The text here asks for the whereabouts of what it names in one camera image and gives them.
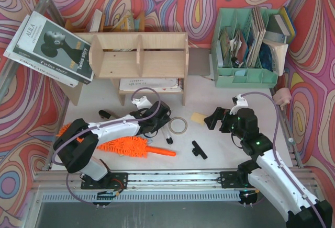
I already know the blue yellow book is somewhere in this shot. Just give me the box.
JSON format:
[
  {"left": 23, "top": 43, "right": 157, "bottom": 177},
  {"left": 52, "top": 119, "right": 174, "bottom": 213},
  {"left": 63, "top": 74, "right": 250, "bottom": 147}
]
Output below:
[{"left": 266, "top": 7, "right": 296, "bottom": 44}]

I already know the black and white stapler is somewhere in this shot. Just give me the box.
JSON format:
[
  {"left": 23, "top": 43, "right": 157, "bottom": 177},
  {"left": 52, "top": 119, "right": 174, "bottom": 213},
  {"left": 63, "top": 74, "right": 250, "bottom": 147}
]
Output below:
[{"left": 98, "top": 110, "right": 119, "bottom": 120}]

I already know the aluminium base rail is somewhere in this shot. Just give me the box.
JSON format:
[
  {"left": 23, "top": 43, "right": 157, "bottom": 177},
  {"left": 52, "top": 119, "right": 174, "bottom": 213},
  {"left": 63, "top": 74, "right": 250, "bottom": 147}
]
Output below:
[{"left": 31, "top": 170, "right": 320, "bottom": 195}]

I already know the orange microfiber duster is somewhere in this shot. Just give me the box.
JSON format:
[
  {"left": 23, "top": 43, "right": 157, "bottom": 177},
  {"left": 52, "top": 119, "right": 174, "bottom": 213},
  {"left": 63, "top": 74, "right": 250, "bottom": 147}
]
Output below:
[{"left": 54, "top": 123, "right": 176, "bottom": 161}]

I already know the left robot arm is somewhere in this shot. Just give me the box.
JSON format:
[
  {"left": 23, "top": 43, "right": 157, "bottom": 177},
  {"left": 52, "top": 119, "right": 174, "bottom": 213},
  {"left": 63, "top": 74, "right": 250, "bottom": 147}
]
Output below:
[{"left": 52, "top": 96, "right": 176, "bottom": 181}]

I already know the black plastic clip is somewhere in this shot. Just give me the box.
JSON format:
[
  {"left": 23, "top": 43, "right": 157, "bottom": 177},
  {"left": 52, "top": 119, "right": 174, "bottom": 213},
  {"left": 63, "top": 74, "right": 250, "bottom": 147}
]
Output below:
[{"left": 192, "top": 141, "right": 208, "bottom": 160}]

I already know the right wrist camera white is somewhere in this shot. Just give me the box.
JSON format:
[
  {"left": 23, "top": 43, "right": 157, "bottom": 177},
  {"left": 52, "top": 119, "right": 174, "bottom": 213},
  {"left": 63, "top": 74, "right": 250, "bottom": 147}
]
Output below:
[{"left": 229, "top": 94, "right": 249, "bottom": 115}]

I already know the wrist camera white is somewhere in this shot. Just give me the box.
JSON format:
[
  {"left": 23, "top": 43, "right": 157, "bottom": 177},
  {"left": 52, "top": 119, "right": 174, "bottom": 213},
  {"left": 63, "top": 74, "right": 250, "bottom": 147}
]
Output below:
[
  {"left": 229, "top": 94, "right": 249, "bottom": 115},
  {"left": 131, "top": 96, "right": 152, "bottom": 113}
]

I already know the tape ring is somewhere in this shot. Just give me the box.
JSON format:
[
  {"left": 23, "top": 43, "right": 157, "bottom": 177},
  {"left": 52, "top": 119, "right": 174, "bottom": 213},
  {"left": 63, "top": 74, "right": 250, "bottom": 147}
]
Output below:
[{"left": 168, "top": 116, "right": 188, "bottom": 135}]

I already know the yellow sticky note pad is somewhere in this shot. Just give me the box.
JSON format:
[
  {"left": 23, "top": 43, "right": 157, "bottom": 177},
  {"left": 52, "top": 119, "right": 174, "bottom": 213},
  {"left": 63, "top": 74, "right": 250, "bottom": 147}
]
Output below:
[{"left": 191, "top": 112, "right": 207, "bottom": 125}]

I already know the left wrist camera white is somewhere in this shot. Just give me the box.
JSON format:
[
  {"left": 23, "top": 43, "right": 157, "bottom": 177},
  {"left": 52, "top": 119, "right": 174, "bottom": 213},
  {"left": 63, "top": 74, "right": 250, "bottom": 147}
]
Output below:
[{"left": 131, "top": 96, "right": 152, "bottom": 113}]

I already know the open book beside organizer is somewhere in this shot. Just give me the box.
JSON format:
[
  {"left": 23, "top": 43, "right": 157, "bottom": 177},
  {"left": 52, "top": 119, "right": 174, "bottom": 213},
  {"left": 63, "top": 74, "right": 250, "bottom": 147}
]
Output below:
[{"left": 259, "top": 38, "right": 288, "bottom": 76}]

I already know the green desk organizer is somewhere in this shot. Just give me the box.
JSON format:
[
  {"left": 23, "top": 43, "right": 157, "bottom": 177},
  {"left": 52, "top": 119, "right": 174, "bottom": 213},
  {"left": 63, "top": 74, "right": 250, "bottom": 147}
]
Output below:
[{"left": 211, "top": 8, "right": 278, "bottom": 88}]

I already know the wooden bookshelf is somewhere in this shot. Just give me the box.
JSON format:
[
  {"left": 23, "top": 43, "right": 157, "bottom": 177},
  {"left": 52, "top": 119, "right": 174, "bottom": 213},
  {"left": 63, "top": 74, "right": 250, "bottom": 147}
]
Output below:
[{"left": 77, "top": 32, "right": 189, "bottom": 105}]

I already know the grey brown mat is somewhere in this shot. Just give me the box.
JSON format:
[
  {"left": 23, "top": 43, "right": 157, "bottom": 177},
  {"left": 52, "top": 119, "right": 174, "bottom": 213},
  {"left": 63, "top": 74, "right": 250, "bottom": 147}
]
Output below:
[{"left": 188, "top": 48, "right": 210, "bottom": 76}]

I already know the spiral notebook on lower shelf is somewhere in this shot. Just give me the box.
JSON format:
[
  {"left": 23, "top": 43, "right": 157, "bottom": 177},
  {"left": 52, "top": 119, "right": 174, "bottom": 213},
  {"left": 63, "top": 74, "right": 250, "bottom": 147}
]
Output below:
[{"left": 119, "top": 78, "right": 184, "bottom": 92}]

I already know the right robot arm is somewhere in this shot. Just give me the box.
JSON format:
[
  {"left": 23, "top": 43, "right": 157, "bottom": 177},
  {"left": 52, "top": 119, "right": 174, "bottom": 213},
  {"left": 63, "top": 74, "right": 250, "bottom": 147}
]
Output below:
[{"left": 204, "top": 107, "right": 333, "bottom": 227}]

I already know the Twins story magazine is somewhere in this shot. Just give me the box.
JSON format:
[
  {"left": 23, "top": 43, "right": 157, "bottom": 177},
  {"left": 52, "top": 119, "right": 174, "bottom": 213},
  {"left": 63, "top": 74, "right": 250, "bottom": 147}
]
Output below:
[{"left": 9, "top": 11, "right": 94, "bottom": 84}]

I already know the white marker black cap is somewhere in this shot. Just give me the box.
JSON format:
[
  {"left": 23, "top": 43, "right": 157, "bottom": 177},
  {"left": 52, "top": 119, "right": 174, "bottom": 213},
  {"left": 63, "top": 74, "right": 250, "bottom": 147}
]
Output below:
[{"left": 161, "top": 126, "right": 173, "bottom": 145}]

